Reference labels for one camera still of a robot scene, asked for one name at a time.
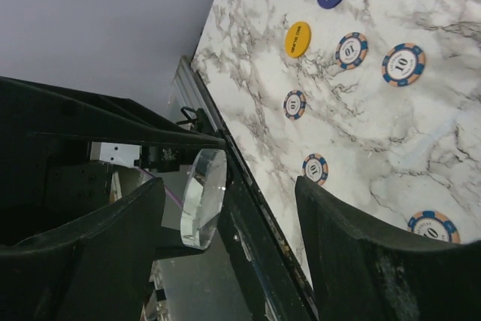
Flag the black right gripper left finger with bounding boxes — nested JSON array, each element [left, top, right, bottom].
[[1, 178, 165, 320]]

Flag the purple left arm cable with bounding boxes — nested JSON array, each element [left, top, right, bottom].
[[135, 166, 183, 209]]

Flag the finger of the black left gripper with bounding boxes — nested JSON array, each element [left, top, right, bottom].
[[1, 77, 225, 148]]

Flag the blue ten poker chip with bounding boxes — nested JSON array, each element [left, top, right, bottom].
[[283, 89, 307, 120], [407, 210, 461, 244], [302, 153, 328, 186], [381, 43, 426, 87], [335, 32, 368, 70]]

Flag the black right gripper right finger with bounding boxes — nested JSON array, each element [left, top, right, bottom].
[[295, 176, 480, 320]]

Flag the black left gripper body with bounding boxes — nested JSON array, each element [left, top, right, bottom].
[[1, 127, 181, 246]]

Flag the yellow big blind button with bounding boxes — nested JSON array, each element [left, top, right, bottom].
[[285, 21, 312, 58]]

